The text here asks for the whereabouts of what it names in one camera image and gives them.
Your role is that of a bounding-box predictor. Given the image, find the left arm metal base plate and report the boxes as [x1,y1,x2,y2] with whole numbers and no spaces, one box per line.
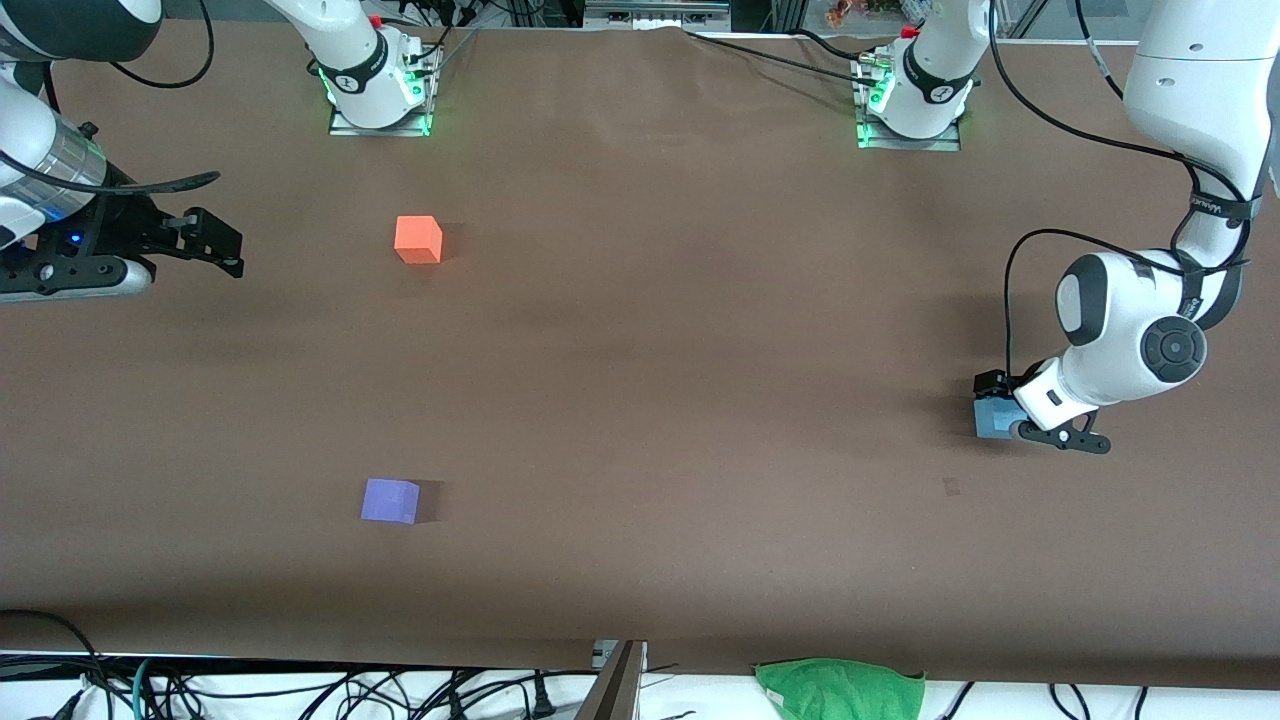
[857,60,963,153]

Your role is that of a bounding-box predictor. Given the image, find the green cloth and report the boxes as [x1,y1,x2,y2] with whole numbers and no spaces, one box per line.
[754,657,927,720]

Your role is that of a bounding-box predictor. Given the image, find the purple block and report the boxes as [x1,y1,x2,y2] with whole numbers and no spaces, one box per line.
[360,478,421,525]

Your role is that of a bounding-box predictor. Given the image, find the long black table cable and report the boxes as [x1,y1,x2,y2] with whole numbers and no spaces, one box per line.
[684,28,886,86]

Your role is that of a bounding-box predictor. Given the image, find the black looped floor cable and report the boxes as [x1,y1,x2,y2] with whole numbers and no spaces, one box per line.
[0,609,107,701]

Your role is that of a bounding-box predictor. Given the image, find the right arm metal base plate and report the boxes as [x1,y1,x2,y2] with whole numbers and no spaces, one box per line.
[329,45,433,138]

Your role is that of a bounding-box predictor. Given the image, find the short black table cable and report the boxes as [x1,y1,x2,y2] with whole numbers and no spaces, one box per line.
[793,28,871,61]

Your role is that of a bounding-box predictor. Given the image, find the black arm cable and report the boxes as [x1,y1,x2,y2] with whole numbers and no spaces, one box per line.
[985,0,1257,377]
[0,0,222,201]

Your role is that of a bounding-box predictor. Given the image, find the blue block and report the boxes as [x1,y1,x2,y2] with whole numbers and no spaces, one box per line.
[975,395,1033,440]

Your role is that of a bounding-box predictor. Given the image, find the orange block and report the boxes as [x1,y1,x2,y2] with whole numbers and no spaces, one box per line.
[394,215,444,265]

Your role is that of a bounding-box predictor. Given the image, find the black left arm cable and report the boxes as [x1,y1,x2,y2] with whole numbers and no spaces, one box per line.
[985,0,1257,377]

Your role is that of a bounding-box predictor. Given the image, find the brown table cover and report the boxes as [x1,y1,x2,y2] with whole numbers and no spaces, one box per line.
[0,18,1280,691]

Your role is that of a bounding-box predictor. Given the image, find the grey background device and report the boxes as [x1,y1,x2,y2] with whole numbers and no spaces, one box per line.
[583,0,733,33]

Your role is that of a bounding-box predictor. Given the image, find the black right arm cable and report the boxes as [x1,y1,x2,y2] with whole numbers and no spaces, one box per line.
[0,0,222,201]

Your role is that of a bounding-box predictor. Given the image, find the grey metal bar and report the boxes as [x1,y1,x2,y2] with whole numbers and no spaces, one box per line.
[572,640,649,720]

